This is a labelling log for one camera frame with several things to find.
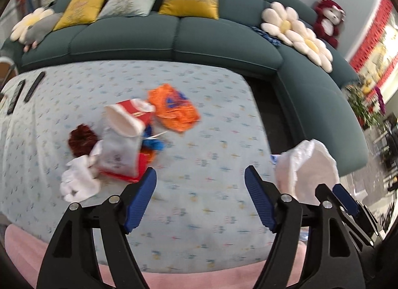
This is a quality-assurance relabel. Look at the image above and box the orange plastic bag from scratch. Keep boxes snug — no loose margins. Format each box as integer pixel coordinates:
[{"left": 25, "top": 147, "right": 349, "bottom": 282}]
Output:
[{"left": 147, "top": 83, "right": 201, "bottom": 134}]

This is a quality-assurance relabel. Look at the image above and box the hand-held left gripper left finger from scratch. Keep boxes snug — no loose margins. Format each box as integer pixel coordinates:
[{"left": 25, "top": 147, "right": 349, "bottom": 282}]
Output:
[{"left": 37, "top": 167, "right": 157, "bottom": 289}]

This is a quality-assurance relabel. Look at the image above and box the blue patterned cloth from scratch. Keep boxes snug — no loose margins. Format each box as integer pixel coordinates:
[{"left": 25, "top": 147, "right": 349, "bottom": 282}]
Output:
[{"left": 251, "top": 26, "right": 282, "bottom": 48}]

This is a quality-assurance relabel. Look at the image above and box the white plastic bag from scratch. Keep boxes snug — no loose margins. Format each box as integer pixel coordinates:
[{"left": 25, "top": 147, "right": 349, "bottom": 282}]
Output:
[{"left": 275, "top": 139, "right": 340, "bottom": 205}]

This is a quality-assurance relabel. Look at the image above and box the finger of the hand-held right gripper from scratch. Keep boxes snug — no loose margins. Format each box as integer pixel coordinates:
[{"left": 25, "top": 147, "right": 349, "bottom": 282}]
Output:
[{"left": 332, "top": 184, "right": 384, "bottom": 247}]

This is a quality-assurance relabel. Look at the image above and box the pink rug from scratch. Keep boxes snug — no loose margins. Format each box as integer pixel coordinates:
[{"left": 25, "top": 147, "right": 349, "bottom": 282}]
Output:
[{"left": 4, "top": 224, "right": 311, "bottom": 289}]

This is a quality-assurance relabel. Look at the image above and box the blue wrapper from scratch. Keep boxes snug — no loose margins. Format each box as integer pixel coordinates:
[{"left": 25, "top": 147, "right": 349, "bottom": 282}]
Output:
[{"left": 142, "top": 124, "right": 165, "bottom": 153}]

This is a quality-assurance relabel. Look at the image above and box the light blue floral tablecloth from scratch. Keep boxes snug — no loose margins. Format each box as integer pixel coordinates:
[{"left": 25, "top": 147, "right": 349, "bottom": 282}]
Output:
[{"left": 0, "top": 60, "right": 280, "bottom": 274}]

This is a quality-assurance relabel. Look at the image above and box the white tissue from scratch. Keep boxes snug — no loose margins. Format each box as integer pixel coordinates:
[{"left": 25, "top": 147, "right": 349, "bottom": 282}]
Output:
[{"left": 60, "top": 144, "right": 103, "bottom": 203}]

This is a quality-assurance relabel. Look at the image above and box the black remote control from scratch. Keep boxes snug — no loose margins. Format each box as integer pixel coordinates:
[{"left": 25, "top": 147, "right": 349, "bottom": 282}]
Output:
[
  {"left": 7, "top": 80, "right": 26, "bottom": 115},
  {"left": 24, "top": 71, "right": 46, "bottom": 103}
]

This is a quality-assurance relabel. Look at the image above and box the dark green sofa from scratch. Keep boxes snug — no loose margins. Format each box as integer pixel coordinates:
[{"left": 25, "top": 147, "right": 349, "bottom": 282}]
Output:
[{"left": 1, "top": 0, "right": 369, "bottom": 178}]

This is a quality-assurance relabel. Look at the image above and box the potted plant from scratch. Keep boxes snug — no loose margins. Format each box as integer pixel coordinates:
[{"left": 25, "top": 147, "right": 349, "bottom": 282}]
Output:
[{"left": 345, "top": 84, "right": 388, "bottom": 128}]

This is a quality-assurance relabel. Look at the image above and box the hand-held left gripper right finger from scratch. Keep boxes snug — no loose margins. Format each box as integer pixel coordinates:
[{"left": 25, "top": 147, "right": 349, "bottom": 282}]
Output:
[{"left": 244, "top": 165, "right": 367, "bottom": 289}]

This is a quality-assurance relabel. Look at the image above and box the white daisy cushion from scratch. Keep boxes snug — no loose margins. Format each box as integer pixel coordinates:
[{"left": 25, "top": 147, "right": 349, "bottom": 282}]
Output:
[
  {"left": 284, "top": 28, "right": 334, "bottom": 73},
  {"left": 10, "top": 7, "right": 55, "bottom": 42},
  {"left": 260, "top": 1, "right": 308, "bottom": 45}
]

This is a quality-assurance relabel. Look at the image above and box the maroon scrunchie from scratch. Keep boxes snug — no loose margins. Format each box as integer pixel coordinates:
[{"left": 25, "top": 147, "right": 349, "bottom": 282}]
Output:
[{"left": 68, "top": 124, "right": 99, "bottom": 157}]

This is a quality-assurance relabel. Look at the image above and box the red bordered wall poster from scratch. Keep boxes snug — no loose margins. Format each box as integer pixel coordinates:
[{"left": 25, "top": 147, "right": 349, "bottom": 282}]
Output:
[{"left": 350, "top": 0, "right": 398, "bottom": 91}]

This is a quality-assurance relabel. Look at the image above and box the red plush monkey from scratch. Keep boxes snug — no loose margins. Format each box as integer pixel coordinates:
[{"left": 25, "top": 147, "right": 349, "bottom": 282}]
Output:
[{"left": 312, "top": 0, "right": 346, "bottom": 49}]

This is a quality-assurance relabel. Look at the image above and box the small orange wrapper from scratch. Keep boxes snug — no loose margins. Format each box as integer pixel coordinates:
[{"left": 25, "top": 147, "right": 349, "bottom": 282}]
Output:
[{"left": 140, "top": 148, "right": 156, "bottom": 163}]

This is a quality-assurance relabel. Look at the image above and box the grey plush toy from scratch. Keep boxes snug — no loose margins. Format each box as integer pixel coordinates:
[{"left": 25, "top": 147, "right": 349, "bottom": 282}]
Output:
[{"left": 23, "top": 12, "right": 64, "bottom": 52}]

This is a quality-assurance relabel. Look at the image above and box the black chair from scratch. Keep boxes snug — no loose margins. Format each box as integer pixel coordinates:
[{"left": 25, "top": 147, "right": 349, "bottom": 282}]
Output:
[{"left": 384, "top": 115, "right": 398, "bottom": 190}]

